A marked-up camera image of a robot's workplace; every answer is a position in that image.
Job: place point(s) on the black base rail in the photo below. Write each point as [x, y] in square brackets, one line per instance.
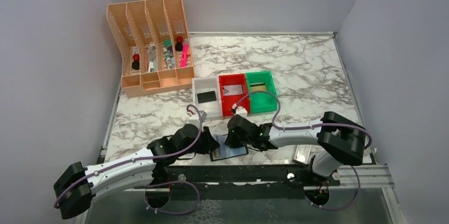
[235, 182]

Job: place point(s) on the silver card tin box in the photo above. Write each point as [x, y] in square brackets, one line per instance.
[302, 154]

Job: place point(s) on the black leather card holder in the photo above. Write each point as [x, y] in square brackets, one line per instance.
[225, 152]

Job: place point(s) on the pink highlighter pen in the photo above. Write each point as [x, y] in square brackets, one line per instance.
[185, 55]

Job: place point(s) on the peach plastic desk organizer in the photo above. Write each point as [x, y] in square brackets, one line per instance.
[134, 26]

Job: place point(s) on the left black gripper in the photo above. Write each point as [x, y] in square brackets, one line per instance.
[209, 141]

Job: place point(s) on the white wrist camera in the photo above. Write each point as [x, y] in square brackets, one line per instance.
[197, 119]
[241, 111]

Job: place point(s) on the white stapler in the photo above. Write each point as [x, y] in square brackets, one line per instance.
[151, 58]

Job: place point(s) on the green plastic bin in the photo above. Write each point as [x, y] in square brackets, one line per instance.
[261, 101]

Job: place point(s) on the white plastic bin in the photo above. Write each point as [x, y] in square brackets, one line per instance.
[205, 84]

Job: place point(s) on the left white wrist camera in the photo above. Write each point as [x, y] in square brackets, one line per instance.
[197, 119]

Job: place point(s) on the red plastic bin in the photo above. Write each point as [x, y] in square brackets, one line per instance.
[228, 101]

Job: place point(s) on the black credit card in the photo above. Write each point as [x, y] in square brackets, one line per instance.
[204, 97]

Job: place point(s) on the red black stamp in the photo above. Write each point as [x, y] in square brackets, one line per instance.
[179, 44]
[135, 61]

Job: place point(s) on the silver patterned credit card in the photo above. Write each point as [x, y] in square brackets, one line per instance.
[231, 90]

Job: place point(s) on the gold credit card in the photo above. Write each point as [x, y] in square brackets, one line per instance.
[257, 87]

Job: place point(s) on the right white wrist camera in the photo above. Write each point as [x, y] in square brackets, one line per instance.
[241, 111]

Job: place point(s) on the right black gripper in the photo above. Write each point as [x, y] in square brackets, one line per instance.
[231, 140]

